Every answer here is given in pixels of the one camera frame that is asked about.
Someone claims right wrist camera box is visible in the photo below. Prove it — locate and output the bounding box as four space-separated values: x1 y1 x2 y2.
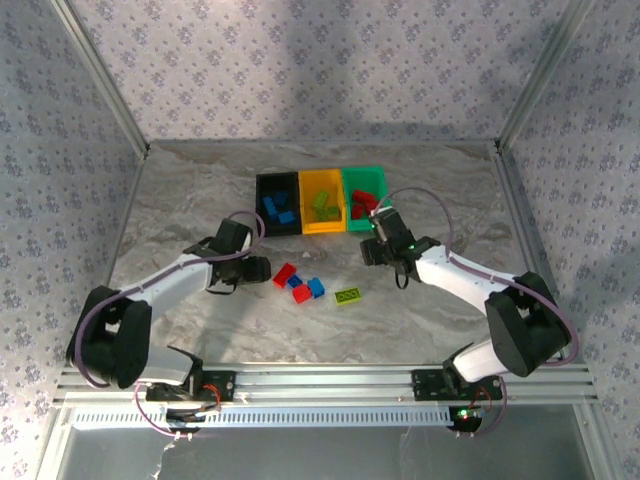
368 206 415 249

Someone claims aluminium side rail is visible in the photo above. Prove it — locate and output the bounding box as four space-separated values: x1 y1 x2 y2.
492 142 569 364
67 149 151 369

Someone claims yellow plastic bin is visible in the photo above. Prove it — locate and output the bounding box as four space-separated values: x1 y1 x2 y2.
298 168 348 235

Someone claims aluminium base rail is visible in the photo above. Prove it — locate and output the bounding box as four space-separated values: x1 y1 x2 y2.
52 363 600 407

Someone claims green plastic bin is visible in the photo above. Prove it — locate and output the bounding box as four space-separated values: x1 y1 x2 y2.
340 165 393 233

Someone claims aluminium frame leg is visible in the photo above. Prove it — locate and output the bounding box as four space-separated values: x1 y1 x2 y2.
34 405 76 480
574 404 617 480

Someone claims black control board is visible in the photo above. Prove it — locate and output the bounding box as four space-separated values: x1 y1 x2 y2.
164 407 207 435
447 405 485 435

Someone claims aluminium back rail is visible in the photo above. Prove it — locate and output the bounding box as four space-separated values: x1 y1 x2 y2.
144 139 501 149

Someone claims aluminium corner post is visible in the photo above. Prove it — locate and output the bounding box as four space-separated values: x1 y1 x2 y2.
494 0 596 151
49 0 151 157

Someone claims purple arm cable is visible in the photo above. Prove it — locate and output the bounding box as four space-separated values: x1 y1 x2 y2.
74 209 266 441
374 187 580 439

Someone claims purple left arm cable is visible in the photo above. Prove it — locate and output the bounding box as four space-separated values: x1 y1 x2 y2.
74 209 266 441

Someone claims long red lego brick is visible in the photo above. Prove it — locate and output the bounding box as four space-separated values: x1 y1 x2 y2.
272 262 298 290

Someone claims black plastic bin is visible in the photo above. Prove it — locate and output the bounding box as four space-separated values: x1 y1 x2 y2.
254 171 304 239

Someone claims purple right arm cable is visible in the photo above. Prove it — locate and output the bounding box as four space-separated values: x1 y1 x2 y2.
374 187 580 439

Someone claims black right control board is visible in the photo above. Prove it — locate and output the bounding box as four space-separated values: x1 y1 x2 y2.
447 405 485 435

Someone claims white slotted cable duct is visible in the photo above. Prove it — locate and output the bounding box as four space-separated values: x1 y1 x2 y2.
72 405 454 429

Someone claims black left control board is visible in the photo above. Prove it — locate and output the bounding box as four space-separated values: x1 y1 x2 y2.
164 407 207 435

